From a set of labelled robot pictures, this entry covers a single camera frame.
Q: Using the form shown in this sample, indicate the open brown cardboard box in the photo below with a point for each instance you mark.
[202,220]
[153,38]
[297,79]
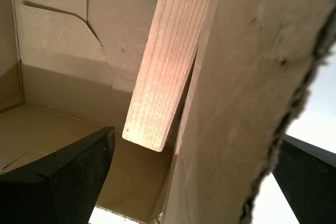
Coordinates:
[249,77]

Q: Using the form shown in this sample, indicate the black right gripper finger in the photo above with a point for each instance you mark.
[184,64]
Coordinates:
[309,182]
[52,190]

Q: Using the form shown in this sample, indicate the light wooden block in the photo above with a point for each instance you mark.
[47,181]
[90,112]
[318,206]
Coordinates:
[168,64]

